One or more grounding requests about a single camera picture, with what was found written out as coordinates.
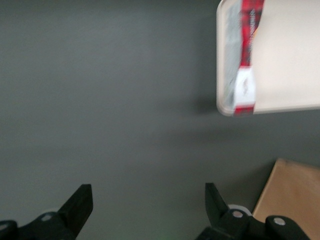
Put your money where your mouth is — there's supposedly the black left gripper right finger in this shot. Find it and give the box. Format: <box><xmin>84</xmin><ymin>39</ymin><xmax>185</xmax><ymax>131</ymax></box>
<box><xmin>204</xmin><ymin>182</ymin><xmax>310</xmax><ymax>240</ymax></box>

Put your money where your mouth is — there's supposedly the wooden drawer cabinet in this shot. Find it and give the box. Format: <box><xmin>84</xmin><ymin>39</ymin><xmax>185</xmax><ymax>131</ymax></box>
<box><xmin>252</xmin><ymin>157</ymin><xmax>320</xmax><ymax>240</ymax></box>

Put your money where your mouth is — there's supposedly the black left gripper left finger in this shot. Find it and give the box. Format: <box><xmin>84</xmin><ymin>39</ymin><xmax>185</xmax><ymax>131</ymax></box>
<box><xmin>0</xmin><ymin>183</ymin><xmax>94</xmax><ymax>240</ymax></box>

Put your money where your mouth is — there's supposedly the red cookie box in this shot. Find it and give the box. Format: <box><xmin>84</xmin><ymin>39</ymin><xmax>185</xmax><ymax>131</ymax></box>
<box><xmin>223</xmin><ymin>0</ymin><xmax>268</xmax><ymax>118</ymax></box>

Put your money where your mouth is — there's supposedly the beige rectangular tray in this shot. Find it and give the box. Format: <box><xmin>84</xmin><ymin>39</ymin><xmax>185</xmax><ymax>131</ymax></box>
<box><xmin>215</xmin><ymin>0</ymin><xmax>320</xmax><ymax>118</ymax></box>

